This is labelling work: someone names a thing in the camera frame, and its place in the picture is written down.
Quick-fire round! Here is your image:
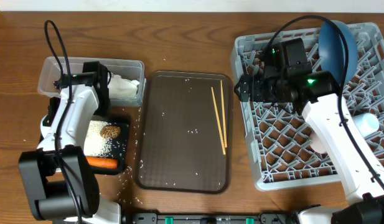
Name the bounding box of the grey dishwasher rack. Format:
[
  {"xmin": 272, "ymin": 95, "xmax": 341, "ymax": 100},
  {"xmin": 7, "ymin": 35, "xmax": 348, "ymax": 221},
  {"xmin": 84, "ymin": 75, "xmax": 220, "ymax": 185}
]
[{"xmin": 230, "ymin": 22, "xmax": 384, "ymax": 191}]

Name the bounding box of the light blue cup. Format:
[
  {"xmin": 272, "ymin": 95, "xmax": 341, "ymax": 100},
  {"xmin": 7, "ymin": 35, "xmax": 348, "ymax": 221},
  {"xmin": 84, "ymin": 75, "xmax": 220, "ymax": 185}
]
[{"xmin": 353, "ymin": 113, "xmax": 380, "ymax": 138}]

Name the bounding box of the white green wrapper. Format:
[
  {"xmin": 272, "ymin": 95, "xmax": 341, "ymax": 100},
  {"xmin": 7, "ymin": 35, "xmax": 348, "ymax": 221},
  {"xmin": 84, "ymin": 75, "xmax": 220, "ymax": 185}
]
[{"xmin": 108, "ymin": 74, "xmax": 139, "ymax": 100}]

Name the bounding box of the wooden chopstick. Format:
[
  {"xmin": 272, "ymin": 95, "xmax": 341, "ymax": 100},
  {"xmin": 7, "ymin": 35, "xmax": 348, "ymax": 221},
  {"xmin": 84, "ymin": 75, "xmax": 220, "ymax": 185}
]
[
  {"xmin": 220, "ymin": 80, "xmax": 228, "ymax": 148},
  {"xmin": 211, "ymin": 86, "xmax": 226, "ymax": 156}
]

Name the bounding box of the orange carrot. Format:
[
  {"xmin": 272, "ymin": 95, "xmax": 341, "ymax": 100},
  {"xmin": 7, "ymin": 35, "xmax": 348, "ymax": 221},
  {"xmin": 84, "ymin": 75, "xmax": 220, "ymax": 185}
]
[{"xmin": 86, "ymin": 156, "xmax": 118, "ymax": 169}]

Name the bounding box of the large blue plate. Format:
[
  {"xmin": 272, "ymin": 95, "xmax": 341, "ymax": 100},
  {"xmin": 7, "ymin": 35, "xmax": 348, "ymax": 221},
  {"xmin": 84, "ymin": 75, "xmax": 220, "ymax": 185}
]
[{"xmin": 319, "ymin": 21, "xmax": 358, "ymax": 85}]

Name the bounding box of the pink cup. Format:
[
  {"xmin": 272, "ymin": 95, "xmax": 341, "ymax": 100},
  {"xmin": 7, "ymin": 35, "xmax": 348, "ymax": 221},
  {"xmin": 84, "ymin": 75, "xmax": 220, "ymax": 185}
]
[{"xmin": 310, "ymin": 133, "xmax": 327, "ymax": 154}]

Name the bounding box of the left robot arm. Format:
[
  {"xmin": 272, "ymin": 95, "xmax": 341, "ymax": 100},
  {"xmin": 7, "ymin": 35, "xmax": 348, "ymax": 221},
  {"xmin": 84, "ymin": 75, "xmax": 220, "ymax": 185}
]
[{"xmin": 18, "ymin": 61, "xmax": 121, "ymax": 223}]

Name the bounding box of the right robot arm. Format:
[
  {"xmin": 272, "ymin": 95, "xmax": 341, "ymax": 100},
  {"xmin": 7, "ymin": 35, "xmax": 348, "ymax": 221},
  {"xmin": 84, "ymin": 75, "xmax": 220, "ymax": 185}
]
[{"xmin": 234, "ymin": 38, "xmax": 384, "ymax": 223}]

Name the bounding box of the clear plastic bin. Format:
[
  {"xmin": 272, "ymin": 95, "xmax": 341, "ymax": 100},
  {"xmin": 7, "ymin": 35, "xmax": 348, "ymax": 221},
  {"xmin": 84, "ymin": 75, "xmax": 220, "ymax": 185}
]
[{"xmin": 37, "ymin": 57, "xmax": 146, "ymax": 107}]

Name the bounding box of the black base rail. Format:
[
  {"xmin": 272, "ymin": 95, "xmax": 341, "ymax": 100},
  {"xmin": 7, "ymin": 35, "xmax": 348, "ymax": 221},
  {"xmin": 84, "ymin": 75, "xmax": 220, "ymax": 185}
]
[{"xmin": 119, "ymin": 212, "xmax": 335, "ymax": 224}]

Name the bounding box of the black tray bin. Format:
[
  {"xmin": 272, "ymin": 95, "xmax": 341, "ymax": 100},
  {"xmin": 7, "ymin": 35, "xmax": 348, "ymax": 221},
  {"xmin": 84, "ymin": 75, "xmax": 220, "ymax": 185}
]
[{"xmin": 34, "ymin": 113, "xmax": 131, "ymax": 175}]

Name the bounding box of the white rice pile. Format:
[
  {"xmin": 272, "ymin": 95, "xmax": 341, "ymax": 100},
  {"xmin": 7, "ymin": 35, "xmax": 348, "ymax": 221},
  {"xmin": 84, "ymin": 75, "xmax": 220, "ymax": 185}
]
[{"xmin": 83, "ymin": 121, "xmax": 126, "ymax": 157}]

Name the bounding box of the brown serving tray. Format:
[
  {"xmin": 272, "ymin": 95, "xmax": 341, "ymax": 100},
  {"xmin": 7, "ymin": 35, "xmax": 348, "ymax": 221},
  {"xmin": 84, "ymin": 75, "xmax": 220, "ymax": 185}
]
[{"xmin": 134, "ymin": 71, "xmax": 233, "ymax": 194}]

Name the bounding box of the brown food scrap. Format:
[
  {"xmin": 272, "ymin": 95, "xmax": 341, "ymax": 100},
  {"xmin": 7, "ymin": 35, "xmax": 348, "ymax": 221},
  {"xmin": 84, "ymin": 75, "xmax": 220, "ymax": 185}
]
[{"xmin": 100, "ymin": 125, "xmax": 121, "ymax": 139}]

